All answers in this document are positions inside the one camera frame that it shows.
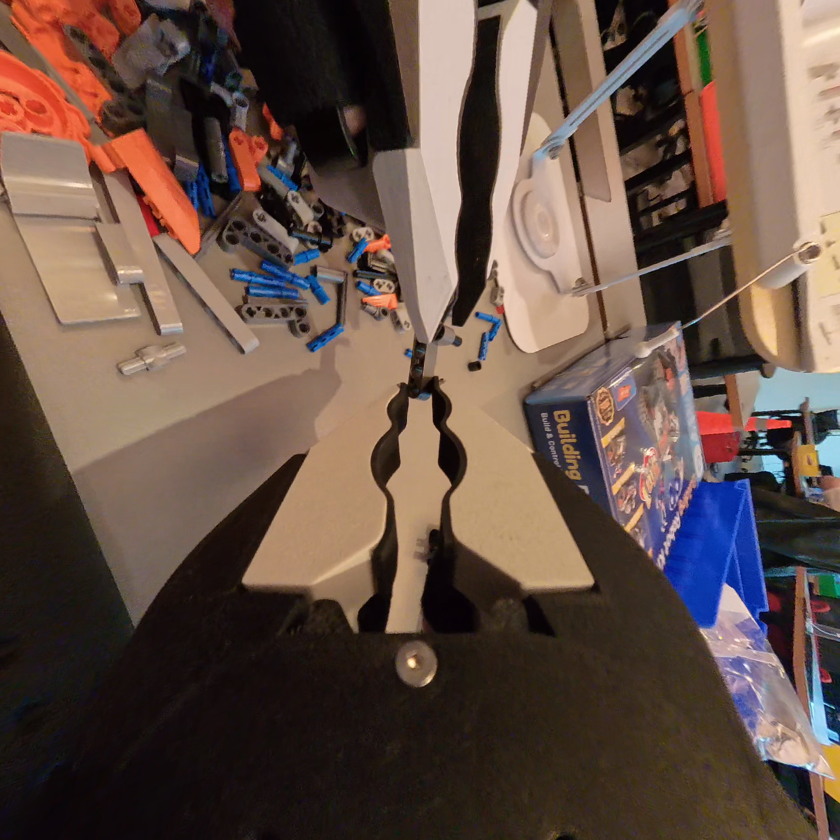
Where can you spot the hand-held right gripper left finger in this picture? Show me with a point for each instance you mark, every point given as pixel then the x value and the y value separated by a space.
pixel 315 518

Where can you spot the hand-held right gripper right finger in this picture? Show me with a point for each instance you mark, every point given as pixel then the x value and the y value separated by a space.
pixel 518 518

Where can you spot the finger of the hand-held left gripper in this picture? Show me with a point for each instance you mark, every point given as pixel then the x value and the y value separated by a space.
pixel 426 197
pixel 518 65

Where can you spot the grey beam piece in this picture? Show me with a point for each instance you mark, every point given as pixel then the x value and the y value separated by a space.
pixel 430 359

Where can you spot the pile of building pieces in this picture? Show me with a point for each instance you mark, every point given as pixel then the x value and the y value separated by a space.
pixel 39 98

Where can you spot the person's left forearm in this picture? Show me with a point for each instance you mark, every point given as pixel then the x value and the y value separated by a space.
pixel 289 52

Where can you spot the blue robot kit box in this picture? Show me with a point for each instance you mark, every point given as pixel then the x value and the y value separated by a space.
pixel 610 446

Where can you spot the dark storage shelf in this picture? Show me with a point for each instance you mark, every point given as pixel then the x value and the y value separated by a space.
pixel 656 164

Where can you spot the grey cross axle connector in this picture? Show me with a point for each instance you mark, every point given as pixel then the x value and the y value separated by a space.
pixel 152 358

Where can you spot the white stand base with arms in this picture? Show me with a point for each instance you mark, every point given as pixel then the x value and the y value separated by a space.
pixel 754 131

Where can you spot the clear plastic parts bag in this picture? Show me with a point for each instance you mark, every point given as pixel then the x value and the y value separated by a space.
pixel 761 689

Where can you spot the metal stand bracket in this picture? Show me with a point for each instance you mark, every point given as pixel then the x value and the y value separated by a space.
pixel 617 79
pixel 656 266

